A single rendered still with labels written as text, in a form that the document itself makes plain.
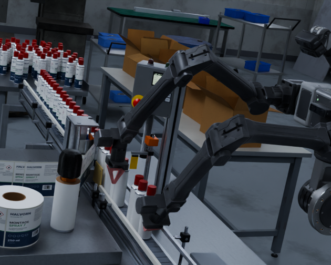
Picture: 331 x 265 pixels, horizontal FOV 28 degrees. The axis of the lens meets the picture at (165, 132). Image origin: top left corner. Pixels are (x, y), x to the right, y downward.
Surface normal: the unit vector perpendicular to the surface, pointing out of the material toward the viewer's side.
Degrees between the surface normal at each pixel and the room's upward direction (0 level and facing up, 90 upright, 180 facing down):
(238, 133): 70
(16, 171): 90
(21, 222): 90
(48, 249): 0
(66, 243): 0
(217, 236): 0
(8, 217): 90
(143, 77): 90
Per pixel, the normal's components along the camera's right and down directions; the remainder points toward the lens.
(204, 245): 0.16, -0.95
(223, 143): -0.64, -0.26
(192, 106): -0.91, -0.01
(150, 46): 0.46, -0.06
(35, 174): 0.44, 0.32
